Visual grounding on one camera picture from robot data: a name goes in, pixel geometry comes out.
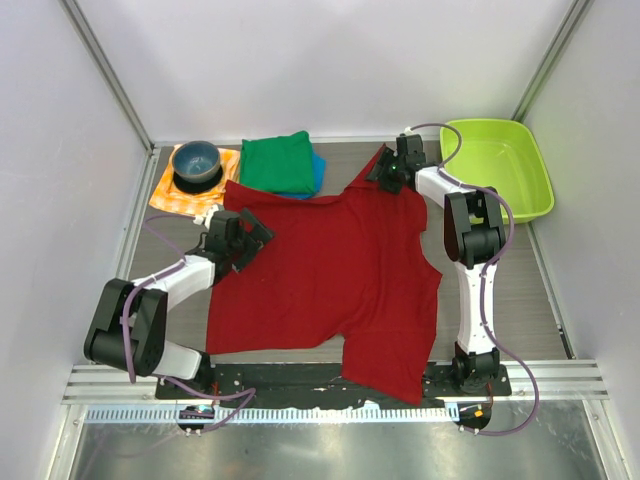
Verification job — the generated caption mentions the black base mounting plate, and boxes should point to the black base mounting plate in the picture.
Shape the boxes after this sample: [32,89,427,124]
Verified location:
[154,360,514,409]

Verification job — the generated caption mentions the blue ceramic bowl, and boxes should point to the blue ceramic bowl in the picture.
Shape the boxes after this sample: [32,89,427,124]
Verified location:
[171,141,222,183]

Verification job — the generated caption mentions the green folded t-shirt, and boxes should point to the green folded t-shirt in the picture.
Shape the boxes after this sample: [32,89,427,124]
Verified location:
[239,130,319,196]

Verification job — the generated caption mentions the left aluminium frame post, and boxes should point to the left aluminium frame post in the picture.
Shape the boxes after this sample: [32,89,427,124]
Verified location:
[59,0,154,153]

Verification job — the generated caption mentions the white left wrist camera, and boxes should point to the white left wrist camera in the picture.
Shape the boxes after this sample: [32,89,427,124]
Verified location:
[193,203,224,228]

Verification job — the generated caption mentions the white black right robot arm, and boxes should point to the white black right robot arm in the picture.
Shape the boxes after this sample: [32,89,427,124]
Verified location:
[366,133,506,395]

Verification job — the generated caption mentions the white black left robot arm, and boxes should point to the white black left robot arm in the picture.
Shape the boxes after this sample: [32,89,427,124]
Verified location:
[84,209,276,399]

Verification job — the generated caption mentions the orange checkered cloth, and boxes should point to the orange checkered cloth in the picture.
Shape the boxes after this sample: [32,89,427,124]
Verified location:
[148,144,240,217]

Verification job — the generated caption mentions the lime green plastic tub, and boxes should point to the lime green plastic tub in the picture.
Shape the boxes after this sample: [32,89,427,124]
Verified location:
[440,118,555,223]

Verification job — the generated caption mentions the right aluminium frame post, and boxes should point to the right aluminium frame post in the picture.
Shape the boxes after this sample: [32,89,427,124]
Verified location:
[511,0,594,123]

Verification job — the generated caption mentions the black saucer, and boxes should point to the black saucer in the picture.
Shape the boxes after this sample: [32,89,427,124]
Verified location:
[173,165,224,194]

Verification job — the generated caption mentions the aluminium frame post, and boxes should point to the aluminium frame post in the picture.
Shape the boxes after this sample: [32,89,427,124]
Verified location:
[511,0,594,123]
[59,0,154,153]

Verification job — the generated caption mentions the white slotted cable duct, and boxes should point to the white slotted cable duct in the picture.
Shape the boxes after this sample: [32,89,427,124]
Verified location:
[85,402,459,425]

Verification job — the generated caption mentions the red t-shirt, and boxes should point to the red t-shirt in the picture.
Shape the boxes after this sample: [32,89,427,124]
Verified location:
[205,174,441,405]

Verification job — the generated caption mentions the blue folded t-shirt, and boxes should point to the blue folded t-shirt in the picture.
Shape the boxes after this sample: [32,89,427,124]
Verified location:
[280,152,326,200]

